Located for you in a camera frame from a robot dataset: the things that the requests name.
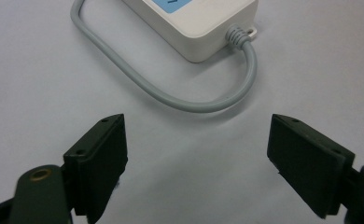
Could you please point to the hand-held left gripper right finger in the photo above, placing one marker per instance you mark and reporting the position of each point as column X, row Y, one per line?
column 307, row 168

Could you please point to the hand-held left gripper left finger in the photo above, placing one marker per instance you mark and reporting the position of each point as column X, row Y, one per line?
column 99, row 168

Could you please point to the white power strip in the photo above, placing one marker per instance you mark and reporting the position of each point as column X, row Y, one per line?
column 198, row 28

